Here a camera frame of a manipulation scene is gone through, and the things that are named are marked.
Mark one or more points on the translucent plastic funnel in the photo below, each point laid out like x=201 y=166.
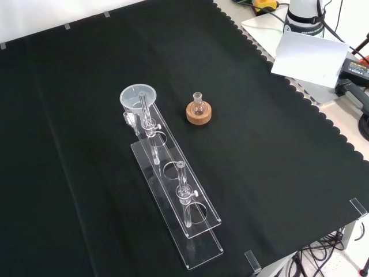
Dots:
x=130 y=97

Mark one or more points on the clear acrylic funnel stand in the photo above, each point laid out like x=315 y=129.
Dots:
x=176 y=231

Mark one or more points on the small round-bottom glass flask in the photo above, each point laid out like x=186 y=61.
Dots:
x=198 y=107

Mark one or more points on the black table cloth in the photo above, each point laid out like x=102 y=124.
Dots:
x=259 y=150

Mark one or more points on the grey metal mounting plate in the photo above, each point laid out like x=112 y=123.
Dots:
x=259 y=30

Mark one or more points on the clear plastic cloth clip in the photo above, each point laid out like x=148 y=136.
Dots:
x=252 y=261
x=359 y=207

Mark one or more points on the grey tape piece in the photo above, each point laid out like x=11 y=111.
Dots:
x=106 y=14
x=3 y=46
x=67 y=26

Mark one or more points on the yellow stop button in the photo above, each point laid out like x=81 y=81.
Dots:
x=263 y=5

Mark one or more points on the black and grey clamp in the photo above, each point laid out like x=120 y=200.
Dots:
x=353 y=95

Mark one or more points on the black power adapter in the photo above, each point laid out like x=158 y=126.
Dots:
x=356 y=70

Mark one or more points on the black and red tripod leg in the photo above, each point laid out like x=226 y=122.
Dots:
x=361 y=44

